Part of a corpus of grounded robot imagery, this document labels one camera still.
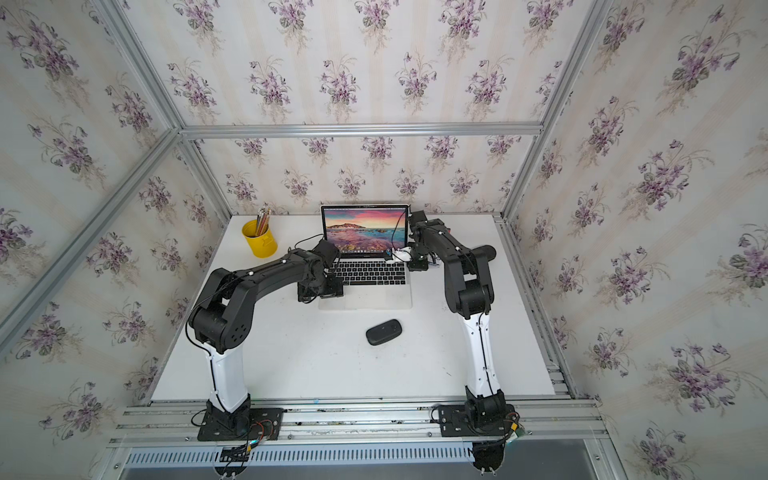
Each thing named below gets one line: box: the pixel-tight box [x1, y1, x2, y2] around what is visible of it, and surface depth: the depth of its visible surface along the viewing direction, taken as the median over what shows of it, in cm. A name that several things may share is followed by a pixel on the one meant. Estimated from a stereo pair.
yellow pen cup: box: [242, 219, 278, 259], surface depth 105 cm
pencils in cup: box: [255, 202, 271, 236], surface depth 103 cm
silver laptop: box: [318, 204, 413, 310], surface depth 101 cm
